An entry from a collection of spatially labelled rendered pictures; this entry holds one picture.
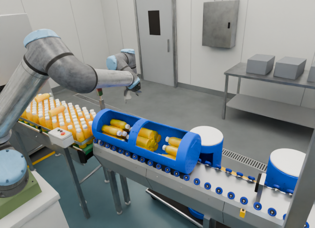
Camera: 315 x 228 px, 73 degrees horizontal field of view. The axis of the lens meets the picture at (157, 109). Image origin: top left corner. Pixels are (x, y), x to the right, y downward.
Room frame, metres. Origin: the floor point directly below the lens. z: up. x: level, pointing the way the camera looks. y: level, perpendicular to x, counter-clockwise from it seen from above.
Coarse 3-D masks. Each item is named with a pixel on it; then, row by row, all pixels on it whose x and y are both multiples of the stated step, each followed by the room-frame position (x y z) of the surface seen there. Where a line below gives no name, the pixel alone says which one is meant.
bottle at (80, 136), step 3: (78, 132) 1.57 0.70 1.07; (81, 132) 1.59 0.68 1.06; (78, 135) 1.56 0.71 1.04; (81, 135) 1.57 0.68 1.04; (78, 138) 1.56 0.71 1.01; (81, 138) 1.56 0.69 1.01; (84, 138) 1.59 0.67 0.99; (78, 141) 1.56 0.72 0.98; (81, 141) 1.56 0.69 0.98; (81, 144) 1.56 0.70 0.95; (84, 144) 1.57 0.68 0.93; (81, 147) 1.56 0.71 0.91; (84, 147) 1.57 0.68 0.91
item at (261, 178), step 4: (260, 176) 0.92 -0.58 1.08; (264, 176) 0.91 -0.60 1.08; (260, 180) 0.88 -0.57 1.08; (264, 180) 0.88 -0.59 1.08; (256, 184) 0.87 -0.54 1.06; (260, 184) 0.86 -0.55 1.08; (256, 188) 0.87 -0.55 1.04; (260, 188) 0.85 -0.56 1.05; (260, 192) 0.85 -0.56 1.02; (256, 196) 0.86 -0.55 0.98; (260, 196) 0.85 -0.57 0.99; (256, 200) 0.86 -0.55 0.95
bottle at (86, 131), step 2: (86, 128) 1.64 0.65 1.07; (88, 128) 1.65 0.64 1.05; (82, 130) 1.63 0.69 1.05; (84, 130) 1.62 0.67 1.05; (86, 130) 1.63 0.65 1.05; (88, 130) 1.64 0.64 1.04; (84, 132) 1.62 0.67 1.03; (86, 132) 1.62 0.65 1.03; (88, 132) 1.63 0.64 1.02; (84, 134) 1.62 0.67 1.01; (86, 134) 1.62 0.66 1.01; (88, 134) 1.63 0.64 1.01; (90, 134) 1.65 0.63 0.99; (84, 136) 1.62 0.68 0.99; (86, 136) 1.62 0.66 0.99; (88, 136) 1.62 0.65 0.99; (86, 138) 1.62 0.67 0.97; (90, 140) 1.63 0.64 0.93; (88, 142) 1.62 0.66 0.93; (90, 142) 1.63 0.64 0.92
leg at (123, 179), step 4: (120, 176) 1.66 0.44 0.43; (124, 176) 1.67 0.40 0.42; (120, 180) 1.67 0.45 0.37; (124, 180) 1.66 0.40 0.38; (124, 184) 1.65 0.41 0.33; (124, 188) 1.65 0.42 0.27; (124, 192) 1.66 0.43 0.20; (128, 192) 1.68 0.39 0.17; (124, 196) 1.67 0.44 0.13; (128, 196) 1.67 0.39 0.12; (124, 200) 1.67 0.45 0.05; (128, 200) 1.66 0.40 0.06; (128, 204) 1.66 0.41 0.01
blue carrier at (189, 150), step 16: (112, 112) 1.73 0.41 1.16; (96, 128) 1.50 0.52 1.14; (160, 128) 1.45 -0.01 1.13; (176, 128) 1.29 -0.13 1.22; (112, 144) 1.43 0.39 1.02; (128, 144) 1.29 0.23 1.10; (160, 144) 1.41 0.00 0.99; (192, 144) 1.13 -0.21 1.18; (160, 160) 1.14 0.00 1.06; (176, 160) 1.06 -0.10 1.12; (192, 160) 1.13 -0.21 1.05
